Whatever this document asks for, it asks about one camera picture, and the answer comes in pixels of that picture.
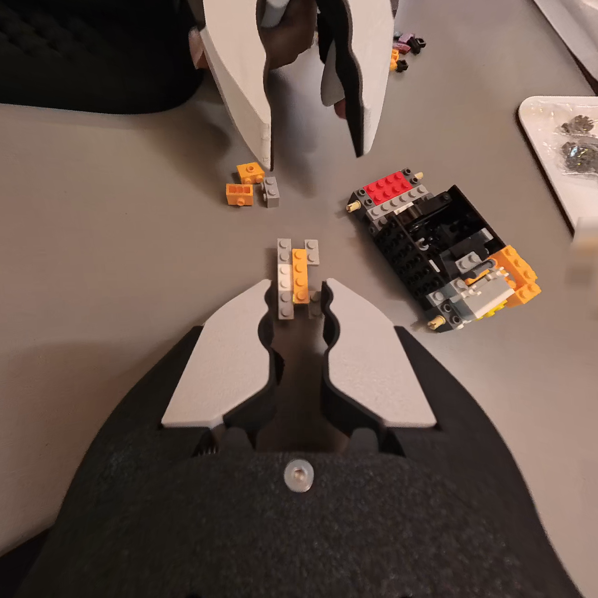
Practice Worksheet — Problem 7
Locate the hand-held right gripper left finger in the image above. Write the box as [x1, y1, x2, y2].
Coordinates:
[161, 279, 286, 451]

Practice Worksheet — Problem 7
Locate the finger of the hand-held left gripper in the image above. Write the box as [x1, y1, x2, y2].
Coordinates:
[201, 0, 276, 172]
[317, 0, 395, 159]

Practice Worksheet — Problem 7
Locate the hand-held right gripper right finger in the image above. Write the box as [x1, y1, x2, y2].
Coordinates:
[320, 278, 439, 448]

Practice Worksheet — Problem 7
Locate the narrow orange brick plate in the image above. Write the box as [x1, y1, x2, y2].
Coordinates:
[292, 249, 310, 305]

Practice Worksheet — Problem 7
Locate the toy brick car model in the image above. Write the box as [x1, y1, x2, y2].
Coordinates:
[347, 168, 543, 333]

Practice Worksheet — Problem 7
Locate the grey desk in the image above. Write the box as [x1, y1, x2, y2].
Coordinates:
[0, 0, 598, 598]

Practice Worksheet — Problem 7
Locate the person's left hand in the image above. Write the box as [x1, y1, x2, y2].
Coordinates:
[262, 0, 320, 72]

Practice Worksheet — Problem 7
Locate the pile of small loose bricks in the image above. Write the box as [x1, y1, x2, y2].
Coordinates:
[390, 30, 428, 73]

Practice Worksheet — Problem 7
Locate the white stand with wooden board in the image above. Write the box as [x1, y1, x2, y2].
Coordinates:
[518, 96, 598, 230]

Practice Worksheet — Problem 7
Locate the clear bag of dark parts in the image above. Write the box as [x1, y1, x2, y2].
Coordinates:
[537, 105, 598, 178]

